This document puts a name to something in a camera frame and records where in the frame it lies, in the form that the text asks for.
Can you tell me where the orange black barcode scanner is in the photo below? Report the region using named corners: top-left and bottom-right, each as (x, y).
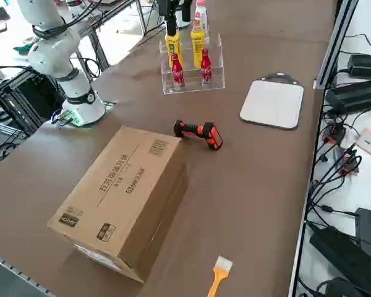
top-left (173, 119), bottom-right (223, 152)

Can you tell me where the black controller box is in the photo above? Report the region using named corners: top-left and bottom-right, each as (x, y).
top-left (17, 74), bottom-right (66, 121)

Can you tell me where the brown cardboard box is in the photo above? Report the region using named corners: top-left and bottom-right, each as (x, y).
top-left (46, 125), bottom-right (190, 284)

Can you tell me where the white bottle pink cap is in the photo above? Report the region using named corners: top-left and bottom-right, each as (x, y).
top-left (194, 0), bottom-right (211, 45)

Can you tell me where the yellow drink bottle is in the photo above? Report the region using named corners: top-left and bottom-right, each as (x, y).
top-left (190, 20), bottom-right (207, 69)
top-left (164, 30), bottom-right (184, 71)

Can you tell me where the red cola bottle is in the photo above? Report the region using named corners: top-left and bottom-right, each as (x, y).
top-left (200, 48), bottom-right (213, 88)
top-left (171, 52), bottom-right (186, 91)

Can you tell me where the clear acrylic stepped shelf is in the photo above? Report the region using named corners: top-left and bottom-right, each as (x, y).
top-left (158, 32), bottom-right (226, 96)

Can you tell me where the green lit circuit board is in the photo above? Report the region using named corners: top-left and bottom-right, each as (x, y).
top-left (51, 108), bottom-right (83, 127)

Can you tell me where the long black power adapter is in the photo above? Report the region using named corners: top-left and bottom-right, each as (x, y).
top-left (325, 77), bottom-right (371, 114)

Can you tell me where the black orange power plug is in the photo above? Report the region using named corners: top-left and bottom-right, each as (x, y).
top-left (339, 148), bottom-right (362, 176)
top-left (323, 122), bottom-right (347, 145)

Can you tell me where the large black power adapter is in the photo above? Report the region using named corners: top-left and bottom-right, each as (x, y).
top-left (309, 225), bottom-right (371, 295)

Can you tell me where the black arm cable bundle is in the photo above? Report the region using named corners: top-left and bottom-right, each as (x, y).
top-left (32, 0), bottom-right (135, 40)

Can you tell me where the white board black handle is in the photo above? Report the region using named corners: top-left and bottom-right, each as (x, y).
top-left (239, 72), bottom-right (305, 131)

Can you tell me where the aluminium frame post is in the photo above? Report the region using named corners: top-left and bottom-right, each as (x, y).
top-left (313, 0), bottom-right (359, 90)

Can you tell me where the yellow handled brush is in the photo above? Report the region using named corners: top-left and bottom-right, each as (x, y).
top-left (206, 255), bottom-right (234, 297)

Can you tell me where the grey aluminium rail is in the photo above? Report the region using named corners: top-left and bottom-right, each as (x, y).
top-left (0, 249), bottom-right (56, 297)

